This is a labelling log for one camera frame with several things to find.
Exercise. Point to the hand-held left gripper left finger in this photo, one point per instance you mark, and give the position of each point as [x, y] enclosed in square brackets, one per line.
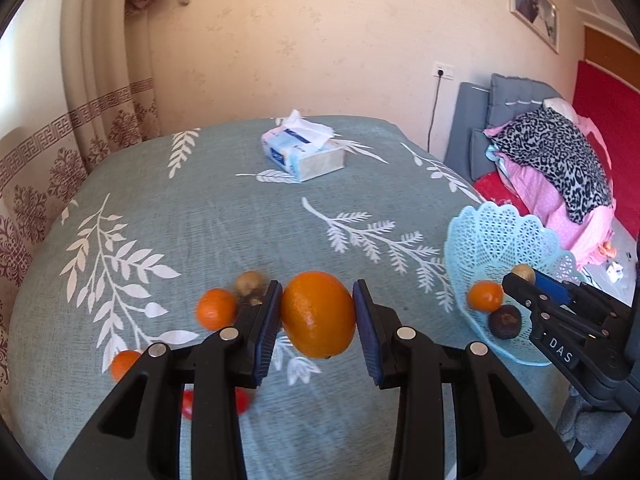
[264, 340]

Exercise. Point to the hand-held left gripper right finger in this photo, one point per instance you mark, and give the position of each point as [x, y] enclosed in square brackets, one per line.
[367, 340]

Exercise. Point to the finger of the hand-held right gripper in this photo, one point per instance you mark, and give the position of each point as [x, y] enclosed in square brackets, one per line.
[552, 284]
[530, 295]

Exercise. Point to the brown kiwifruit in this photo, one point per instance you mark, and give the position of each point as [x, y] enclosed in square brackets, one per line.
[522, 272]
[247, 281]

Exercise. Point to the small tangerine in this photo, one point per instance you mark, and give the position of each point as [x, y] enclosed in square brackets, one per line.
[122, 364]
[216, 308]
[485, 296]

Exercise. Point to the large orange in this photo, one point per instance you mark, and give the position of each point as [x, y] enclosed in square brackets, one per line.
[317, 312]

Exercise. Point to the light blue plastic basket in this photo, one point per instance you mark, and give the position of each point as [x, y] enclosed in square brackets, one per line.
[492, 245]

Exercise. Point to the red tomato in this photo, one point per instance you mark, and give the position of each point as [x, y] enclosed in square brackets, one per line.
[188, 405]

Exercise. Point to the small white item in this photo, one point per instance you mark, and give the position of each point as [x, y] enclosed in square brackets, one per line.
[615, 272]

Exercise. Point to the small orange item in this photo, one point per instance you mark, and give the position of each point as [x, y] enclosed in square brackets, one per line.
[608, 248]

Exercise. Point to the pink dotted clothes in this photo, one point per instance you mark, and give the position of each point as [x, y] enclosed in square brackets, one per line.
[530, 180]

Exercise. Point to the red blanket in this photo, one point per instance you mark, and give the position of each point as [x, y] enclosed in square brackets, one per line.
[492, 190]

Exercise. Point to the leopard print cloth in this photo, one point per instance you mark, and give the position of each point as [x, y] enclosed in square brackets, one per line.
[555, 155]

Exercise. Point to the teal leaf-print tablecloth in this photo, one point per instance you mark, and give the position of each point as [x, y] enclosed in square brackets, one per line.
[210, 200]

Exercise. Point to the white pillow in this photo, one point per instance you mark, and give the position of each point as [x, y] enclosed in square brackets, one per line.
[562, 107]

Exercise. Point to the red padded headboard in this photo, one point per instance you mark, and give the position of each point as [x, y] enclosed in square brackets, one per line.
[610, 105]

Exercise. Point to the tissue box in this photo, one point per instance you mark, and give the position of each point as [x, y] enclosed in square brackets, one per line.
[310, 157]

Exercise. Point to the beige patterned curtain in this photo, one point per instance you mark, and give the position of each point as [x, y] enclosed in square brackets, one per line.
[100, 85]

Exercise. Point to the orange wall panel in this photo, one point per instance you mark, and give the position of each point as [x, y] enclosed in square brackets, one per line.
[610, 55]

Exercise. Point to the white wall socket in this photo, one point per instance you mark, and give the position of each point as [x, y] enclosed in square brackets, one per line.
[443, 70]

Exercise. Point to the framed wall picture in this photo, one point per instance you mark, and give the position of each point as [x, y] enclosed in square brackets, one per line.
[532, 2]

